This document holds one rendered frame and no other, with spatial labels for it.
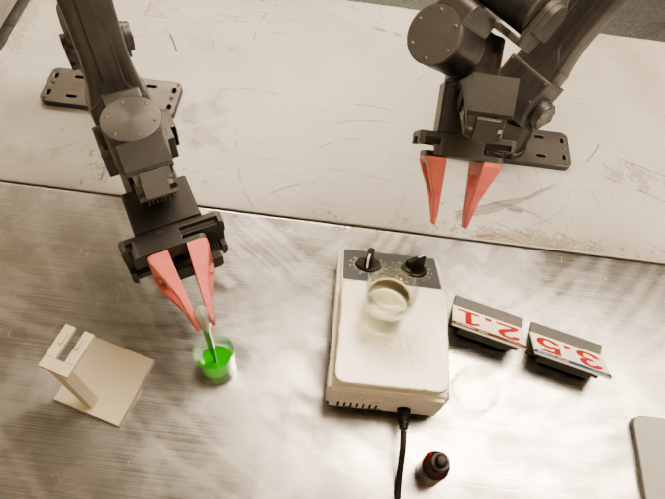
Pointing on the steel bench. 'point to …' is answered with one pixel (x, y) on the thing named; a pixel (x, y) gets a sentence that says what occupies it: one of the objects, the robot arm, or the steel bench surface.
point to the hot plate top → (394, 346)
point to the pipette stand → (97, 375)
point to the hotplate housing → (384, 398)
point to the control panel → (385, 260)
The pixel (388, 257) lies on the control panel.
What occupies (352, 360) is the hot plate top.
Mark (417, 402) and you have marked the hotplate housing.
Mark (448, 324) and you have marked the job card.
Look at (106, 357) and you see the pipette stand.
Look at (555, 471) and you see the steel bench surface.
